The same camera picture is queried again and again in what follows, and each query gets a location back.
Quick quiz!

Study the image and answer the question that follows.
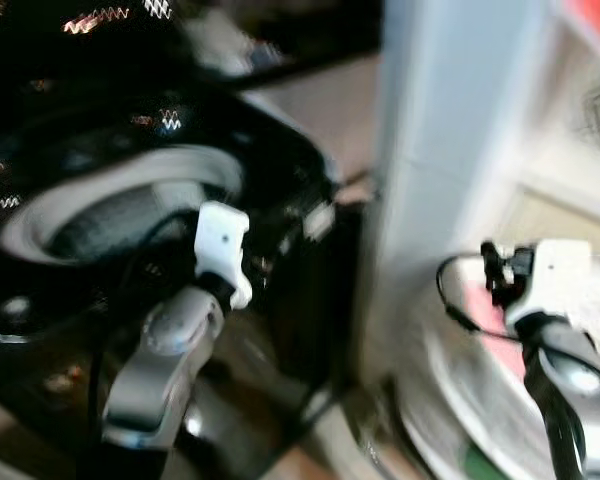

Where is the white cabinet side panel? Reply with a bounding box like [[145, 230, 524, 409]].
[[363, 0, 563, 386]]

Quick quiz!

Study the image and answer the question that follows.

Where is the pink garment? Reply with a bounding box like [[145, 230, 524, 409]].
[[450, 275, 529, 386]]

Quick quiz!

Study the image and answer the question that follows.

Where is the round grey laundry basin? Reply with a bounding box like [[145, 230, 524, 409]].
[[388, 258, 600, 480]]

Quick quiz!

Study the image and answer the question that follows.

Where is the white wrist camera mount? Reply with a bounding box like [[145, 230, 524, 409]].
[[504, 238, 594, 330], [193, 200, 254, 310]]

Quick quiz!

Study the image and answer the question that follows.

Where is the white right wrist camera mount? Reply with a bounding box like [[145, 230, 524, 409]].
[[504, 238, 594, 330]]

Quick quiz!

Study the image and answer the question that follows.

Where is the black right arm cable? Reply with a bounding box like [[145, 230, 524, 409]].
[[436, 252, 600, 393]]

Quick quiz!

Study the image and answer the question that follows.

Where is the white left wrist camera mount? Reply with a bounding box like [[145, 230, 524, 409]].
[[193, 200, 254, 310]]

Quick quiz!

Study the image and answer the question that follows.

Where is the black top-load washing machine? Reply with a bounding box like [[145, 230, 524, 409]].
[[0, 0, 369, 480]]

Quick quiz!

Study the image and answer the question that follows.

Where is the red cloth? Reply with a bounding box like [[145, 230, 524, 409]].
[[563, 0, 600, 59]]

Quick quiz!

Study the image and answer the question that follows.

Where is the grey washer drum opening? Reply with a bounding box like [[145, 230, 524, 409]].
[[0, 145, 247, 267]]

